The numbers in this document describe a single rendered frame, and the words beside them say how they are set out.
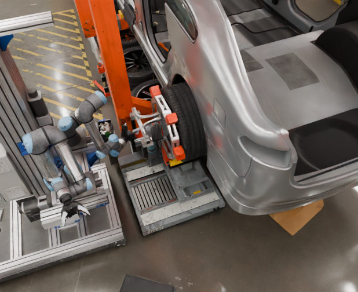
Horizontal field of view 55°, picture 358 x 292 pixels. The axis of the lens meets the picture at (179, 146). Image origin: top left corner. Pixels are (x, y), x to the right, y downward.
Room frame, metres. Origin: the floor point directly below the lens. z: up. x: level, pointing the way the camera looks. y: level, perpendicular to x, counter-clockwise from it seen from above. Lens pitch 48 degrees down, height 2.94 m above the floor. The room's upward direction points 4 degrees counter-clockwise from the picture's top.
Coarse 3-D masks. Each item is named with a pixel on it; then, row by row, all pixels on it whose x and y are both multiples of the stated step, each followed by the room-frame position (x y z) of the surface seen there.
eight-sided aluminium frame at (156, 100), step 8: (160, 96) 2.18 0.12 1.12; (152, 104) 2.30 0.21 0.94; (160, 104) 2.08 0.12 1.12; (152, 112) 2.33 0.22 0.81; (168, 112) 1.98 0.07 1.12; (168, 128) 1.89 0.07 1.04; (176, 136) 1.85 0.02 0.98; (168, 144) 2.10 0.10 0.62; (176, 144) 1.86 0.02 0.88; (168, 152) 2.00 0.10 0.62
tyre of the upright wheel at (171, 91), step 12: (180, 84) 2.28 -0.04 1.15; (168, 96) 2.11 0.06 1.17; (180, 96) 2.09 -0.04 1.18; (192, 96) 2.10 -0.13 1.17; (180, 108) 1.98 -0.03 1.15; (192, 108) 2.00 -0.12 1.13; (180, 120) 1.91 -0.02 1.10; (192, 120) 1.92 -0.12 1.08; (180, 132) 1.87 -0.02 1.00; (192, 132) 1.86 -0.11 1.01; (192, 144) 1.82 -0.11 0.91; (204, 144) 1.84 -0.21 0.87; (192, 156) 1.82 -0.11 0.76
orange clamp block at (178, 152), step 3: (177, 147) 1.82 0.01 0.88; (180, 147) 1.82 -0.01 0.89; (174, 150) 1.79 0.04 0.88; (177, 150) 1.79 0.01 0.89; (180, 150) 1.79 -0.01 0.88; (183, 150) 1.79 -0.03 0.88; (174, 153) 1.78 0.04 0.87; (177, 153) 1.76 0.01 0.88; (180, 153) 1.76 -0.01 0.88; (183, 153) 1.76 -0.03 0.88; (177, 156) 1.74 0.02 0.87; (180, 156) 1.74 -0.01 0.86; (183, 156) 1.75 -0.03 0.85; (177, 159) 1.74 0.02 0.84; (180, 159) 1.74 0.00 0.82
